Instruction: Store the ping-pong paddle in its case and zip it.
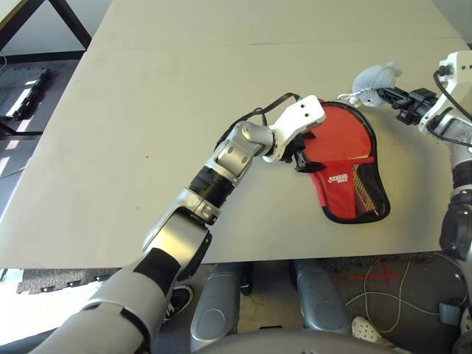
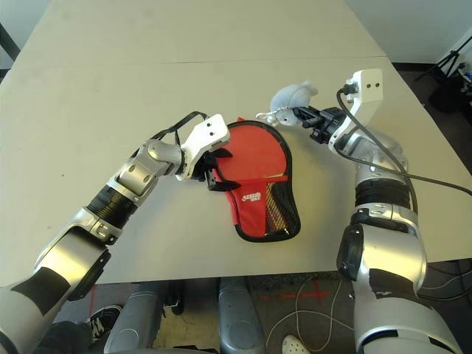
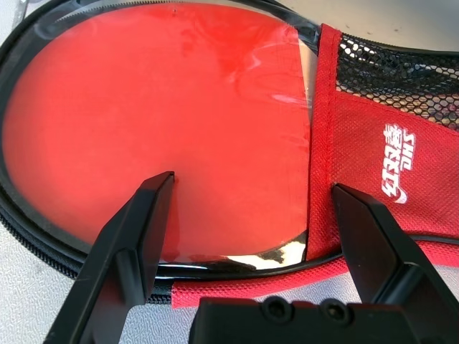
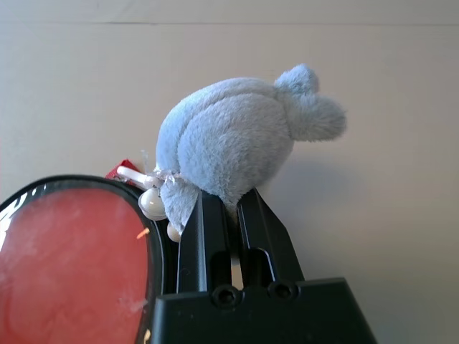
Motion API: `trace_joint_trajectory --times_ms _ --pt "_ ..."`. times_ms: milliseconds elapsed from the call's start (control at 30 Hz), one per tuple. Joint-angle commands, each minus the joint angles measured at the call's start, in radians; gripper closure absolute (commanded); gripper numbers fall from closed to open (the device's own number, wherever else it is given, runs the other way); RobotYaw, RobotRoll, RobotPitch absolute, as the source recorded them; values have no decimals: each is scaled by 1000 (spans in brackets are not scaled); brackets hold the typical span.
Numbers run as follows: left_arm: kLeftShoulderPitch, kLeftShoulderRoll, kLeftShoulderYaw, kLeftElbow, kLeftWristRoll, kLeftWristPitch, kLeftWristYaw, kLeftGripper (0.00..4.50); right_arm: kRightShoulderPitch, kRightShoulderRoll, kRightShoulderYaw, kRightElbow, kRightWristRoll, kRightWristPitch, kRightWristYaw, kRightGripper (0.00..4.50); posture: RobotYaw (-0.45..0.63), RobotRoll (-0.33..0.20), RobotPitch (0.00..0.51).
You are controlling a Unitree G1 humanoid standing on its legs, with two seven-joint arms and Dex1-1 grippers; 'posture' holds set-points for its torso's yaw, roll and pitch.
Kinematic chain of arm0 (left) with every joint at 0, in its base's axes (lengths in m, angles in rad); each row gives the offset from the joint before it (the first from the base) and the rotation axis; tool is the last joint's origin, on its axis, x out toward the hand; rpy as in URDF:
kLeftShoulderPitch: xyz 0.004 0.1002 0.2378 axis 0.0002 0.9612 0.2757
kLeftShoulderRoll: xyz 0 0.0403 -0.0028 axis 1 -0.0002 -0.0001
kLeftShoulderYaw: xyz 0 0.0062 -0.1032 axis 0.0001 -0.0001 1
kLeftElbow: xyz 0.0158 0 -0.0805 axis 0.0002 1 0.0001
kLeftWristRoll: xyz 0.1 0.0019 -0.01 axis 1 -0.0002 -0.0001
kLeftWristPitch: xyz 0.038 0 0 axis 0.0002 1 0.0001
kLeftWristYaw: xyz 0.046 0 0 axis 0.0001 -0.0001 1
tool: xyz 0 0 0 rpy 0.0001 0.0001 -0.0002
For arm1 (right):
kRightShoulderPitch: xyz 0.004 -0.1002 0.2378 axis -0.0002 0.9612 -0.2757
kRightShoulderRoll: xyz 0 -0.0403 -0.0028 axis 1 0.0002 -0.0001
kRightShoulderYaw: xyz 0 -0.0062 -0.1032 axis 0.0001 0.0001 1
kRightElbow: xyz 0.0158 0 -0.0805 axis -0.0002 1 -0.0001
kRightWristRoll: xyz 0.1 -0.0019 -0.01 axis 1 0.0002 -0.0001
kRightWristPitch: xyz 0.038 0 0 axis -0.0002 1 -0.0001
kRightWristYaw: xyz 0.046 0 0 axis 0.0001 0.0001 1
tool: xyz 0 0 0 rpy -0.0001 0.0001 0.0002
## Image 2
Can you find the black metal table frame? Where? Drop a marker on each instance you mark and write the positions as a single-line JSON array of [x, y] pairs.
[[9, 48]]

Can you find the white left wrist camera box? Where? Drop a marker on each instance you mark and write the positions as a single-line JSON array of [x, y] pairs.
[[206, 134]]

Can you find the red and black paddle case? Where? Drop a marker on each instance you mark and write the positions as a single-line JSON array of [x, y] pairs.
[[250, 217]]

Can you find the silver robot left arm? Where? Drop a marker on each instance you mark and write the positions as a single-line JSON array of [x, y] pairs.
[[73, 250]]

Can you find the grey robot right leg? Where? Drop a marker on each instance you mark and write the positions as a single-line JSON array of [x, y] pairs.
[[237, 321]]

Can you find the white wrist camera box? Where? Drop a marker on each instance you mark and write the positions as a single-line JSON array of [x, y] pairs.
[[365, 86], [206, 134]]

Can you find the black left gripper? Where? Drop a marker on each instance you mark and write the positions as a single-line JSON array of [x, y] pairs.
[[204, 169]]

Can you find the black and white sneaker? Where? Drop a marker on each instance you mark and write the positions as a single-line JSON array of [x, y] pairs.
[[105, 322]]

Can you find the person's black trouser leg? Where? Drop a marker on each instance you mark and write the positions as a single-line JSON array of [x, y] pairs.
[[66, 339]]

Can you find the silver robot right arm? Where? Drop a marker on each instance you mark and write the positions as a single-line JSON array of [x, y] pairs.
[[387, 250]]

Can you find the red floor tape line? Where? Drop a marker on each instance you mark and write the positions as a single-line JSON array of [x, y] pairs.
[[93, 295]]

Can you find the black tripod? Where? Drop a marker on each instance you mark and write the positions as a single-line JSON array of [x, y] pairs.
[[448, 55]]

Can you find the grey robot leg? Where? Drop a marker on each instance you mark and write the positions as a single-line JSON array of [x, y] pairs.
[[136, 324], [237, 321]]

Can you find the grey robot left leg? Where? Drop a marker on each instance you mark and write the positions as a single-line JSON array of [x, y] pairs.
[[136, 324]]

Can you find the white perforated clog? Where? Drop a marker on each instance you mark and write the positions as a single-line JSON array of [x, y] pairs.
[[295, 344]]

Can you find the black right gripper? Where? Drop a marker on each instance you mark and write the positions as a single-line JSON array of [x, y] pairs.
[[328, 123]]

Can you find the black support post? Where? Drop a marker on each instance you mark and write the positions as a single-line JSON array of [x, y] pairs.
[[173, 298]]

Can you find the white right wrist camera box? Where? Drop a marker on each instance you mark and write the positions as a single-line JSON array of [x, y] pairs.
[[365, 86]]

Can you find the grey plush zipper charm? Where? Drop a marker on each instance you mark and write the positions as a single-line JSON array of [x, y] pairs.
[[295, 96]]

